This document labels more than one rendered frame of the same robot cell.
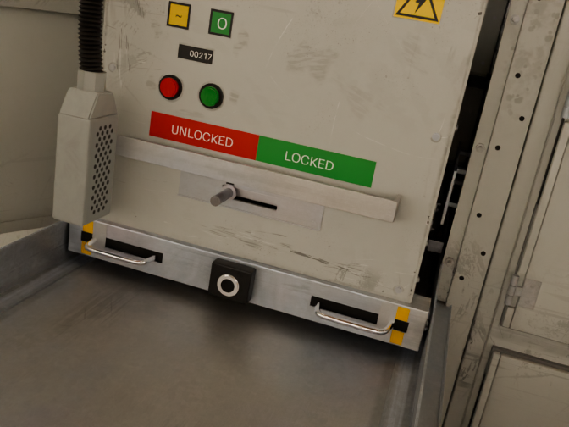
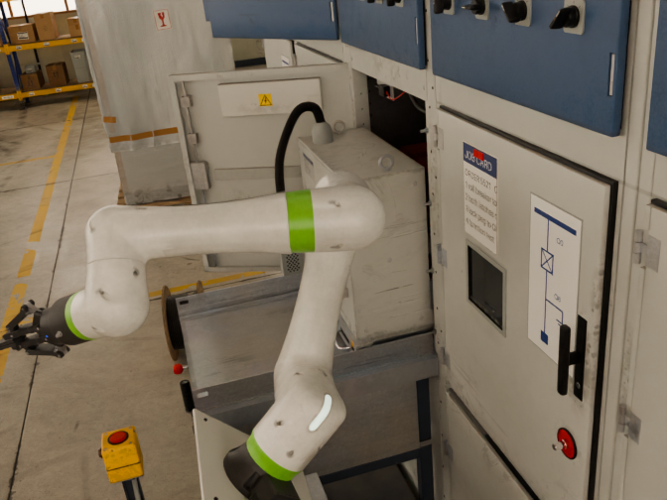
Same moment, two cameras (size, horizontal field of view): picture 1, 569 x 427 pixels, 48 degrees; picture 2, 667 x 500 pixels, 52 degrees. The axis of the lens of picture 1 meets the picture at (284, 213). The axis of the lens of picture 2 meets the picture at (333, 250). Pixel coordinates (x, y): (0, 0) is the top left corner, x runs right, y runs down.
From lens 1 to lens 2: 1.77 m
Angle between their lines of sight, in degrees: 58
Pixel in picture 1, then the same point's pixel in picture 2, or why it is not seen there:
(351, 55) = not seen: hidden behind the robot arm
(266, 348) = not seen: hidden behind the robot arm
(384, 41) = not seen: hidden behind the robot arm
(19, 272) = (280, 289)
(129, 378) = (260, 334)
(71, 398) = (238, 334)
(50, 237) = (297, 277)
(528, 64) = (436, 228)
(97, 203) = (292, 268)
